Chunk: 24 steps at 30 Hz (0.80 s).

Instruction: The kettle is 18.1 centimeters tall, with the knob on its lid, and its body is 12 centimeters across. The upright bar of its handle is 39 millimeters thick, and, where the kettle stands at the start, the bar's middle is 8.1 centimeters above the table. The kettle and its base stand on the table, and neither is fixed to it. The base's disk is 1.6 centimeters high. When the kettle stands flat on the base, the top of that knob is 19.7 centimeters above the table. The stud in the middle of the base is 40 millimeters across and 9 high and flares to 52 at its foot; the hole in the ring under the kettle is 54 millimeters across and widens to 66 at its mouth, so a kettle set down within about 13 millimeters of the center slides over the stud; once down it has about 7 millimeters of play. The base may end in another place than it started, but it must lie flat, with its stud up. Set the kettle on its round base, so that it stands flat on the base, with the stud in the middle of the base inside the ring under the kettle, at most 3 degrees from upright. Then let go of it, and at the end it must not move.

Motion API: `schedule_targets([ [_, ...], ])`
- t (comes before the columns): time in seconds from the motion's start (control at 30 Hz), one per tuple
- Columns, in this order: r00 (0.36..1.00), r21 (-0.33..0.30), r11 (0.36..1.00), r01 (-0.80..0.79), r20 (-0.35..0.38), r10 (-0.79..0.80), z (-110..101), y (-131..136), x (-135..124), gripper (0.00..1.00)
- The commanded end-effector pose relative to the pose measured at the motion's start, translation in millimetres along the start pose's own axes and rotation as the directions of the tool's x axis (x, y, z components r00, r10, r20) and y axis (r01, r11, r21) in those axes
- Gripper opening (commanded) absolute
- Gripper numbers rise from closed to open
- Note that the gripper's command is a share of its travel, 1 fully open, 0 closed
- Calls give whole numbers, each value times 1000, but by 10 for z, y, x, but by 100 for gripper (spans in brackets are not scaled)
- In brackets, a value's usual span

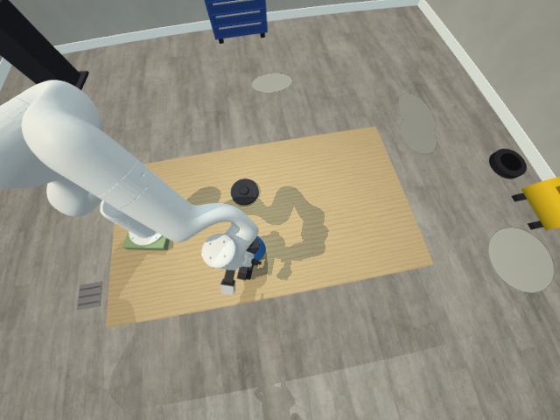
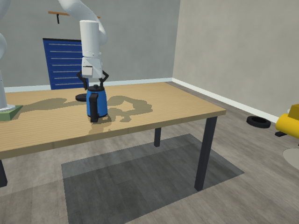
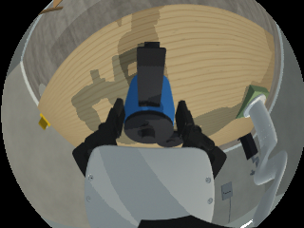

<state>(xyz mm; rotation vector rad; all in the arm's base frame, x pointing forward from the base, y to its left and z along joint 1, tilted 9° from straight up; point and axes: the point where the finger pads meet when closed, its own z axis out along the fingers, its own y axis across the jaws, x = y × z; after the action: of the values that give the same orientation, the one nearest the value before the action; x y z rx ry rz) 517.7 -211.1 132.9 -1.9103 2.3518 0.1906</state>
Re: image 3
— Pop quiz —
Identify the blue kettle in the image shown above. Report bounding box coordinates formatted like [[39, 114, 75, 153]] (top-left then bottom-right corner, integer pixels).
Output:
[[123, 42, 175, 144]]

